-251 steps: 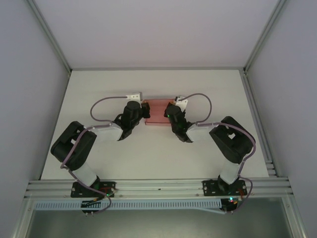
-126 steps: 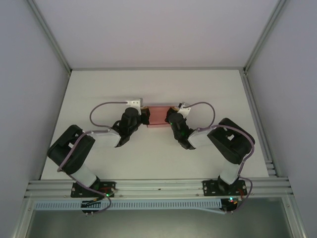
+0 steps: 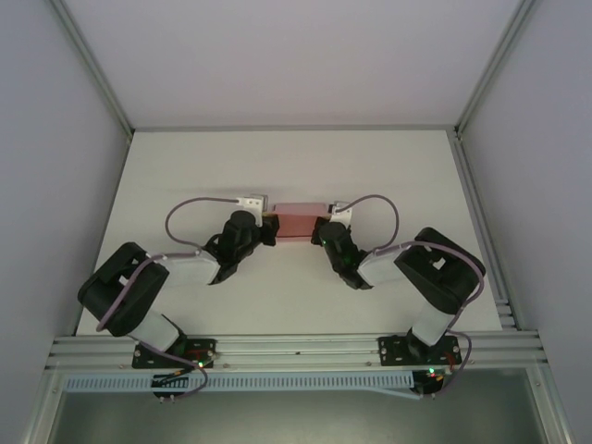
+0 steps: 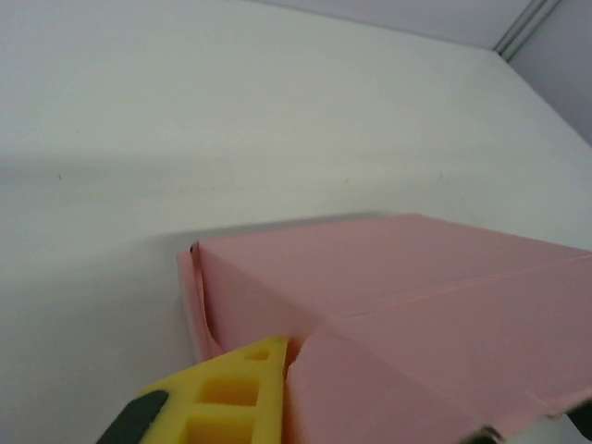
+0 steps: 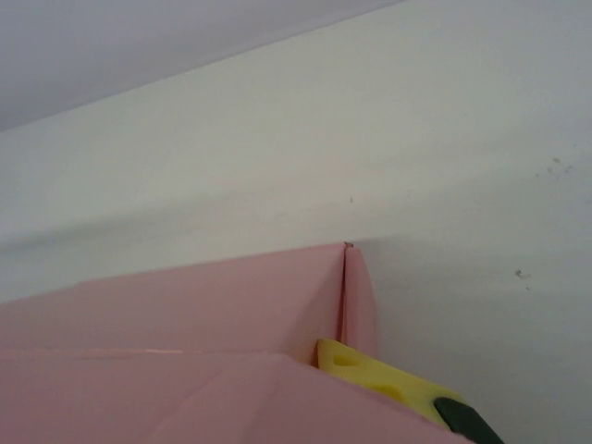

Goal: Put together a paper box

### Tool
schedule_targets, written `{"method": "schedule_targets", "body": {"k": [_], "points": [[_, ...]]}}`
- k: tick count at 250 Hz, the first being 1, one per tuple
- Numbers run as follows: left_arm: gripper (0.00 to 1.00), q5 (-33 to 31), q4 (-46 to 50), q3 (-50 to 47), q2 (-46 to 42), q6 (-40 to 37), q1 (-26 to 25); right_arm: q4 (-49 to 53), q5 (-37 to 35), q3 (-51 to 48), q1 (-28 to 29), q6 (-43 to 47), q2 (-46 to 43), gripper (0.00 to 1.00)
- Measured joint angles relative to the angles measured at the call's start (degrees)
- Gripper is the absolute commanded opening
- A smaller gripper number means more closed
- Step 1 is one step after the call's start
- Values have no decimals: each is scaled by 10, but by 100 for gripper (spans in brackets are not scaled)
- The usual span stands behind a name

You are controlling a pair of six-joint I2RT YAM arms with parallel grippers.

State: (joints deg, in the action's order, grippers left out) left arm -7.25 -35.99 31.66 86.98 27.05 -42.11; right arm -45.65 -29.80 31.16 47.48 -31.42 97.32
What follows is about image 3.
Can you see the pink paper box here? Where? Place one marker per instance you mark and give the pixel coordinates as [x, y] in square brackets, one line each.
[298, 224]

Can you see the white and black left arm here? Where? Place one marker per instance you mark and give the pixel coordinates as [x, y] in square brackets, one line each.
[189, 270]

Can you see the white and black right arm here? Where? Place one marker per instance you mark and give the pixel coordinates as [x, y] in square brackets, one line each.
[379, 268]

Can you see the black controller board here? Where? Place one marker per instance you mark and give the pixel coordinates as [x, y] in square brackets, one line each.
[427, 386]

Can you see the grey metal panel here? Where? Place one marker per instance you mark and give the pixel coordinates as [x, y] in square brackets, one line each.
[296, 421]

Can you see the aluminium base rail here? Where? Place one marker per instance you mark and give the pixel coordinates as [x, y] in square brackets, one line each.
[296, 347]

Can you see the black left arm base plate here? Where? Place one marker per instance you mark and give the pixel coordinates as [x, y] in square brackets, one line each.
[208, 344]

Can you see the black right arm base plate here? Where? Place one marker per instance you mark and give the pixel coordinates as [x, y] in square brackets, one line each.
[390, 351]

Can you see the aluminium side rail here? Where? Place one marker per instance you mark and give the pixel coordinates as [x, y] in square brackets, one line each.
[474, 194]

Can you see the aluminium frame post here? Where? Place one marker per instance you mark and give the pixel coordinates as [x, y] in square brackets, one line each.
[499, 60]
[94, 62]

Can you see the aluminium lower frame bar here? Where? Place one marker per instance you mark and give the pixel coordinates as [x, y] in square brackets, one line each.
[550, 407]
[46, 407]

